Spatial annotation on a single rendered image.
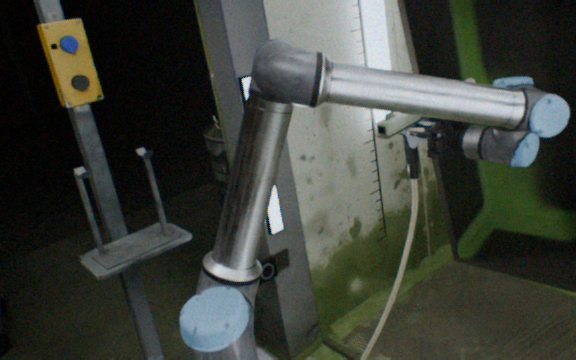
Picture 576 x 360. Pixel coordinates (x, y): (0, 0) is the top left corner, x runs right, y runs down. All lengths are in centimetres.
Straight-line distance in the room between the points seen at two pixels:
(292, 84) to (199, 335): 56
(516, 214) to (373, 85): 139
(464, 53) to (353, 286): 118
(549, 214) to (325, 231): 91
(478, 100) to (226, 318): 70
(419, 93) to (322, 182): 120
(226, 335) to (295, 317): 117
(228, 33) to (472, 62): 89
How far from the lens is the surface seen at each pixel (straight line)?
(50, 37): 183
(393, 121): 144
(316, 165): 219
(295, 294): 230
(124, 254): 188
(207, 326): 119
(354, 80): 106
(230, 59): 191
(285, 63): 105
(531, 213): 231
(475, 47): 202
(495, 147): 137
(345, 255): 243
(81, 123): 192
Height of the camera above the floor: 155
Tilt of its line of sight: 18 degrees down
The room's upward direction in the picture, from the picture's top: 9 degrees counter-clockwise
